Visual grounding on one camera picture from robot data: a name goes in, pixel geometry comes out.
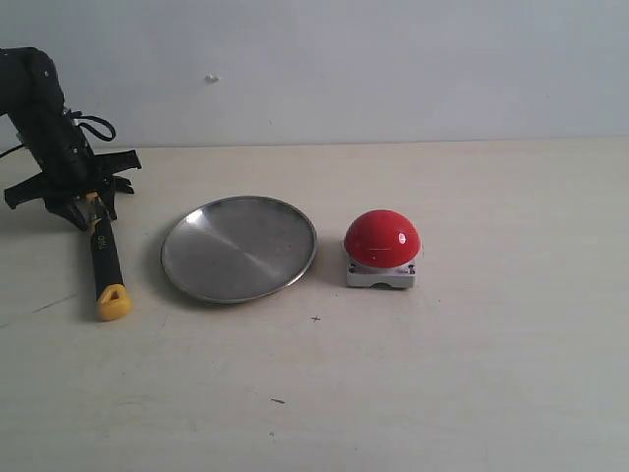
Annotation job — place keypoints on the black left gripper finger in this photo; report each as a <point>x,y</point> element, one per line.
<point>68,210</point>
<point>108,189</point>

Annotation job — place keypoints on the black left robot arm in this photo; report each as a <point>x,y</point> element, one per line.
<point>30,88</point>

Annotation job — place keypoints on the black and yellow claw hammer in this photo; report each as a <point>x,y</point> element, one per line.
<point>112,299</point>

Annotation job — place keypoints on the red dome push button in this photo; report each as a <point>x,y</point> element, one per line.
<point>381,248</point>

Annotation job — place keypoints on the round steel plate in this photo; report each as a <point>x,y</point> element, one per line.
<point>238,249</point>

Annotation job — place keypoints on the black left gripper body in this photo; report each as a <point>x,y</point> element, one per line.
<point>68,166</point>

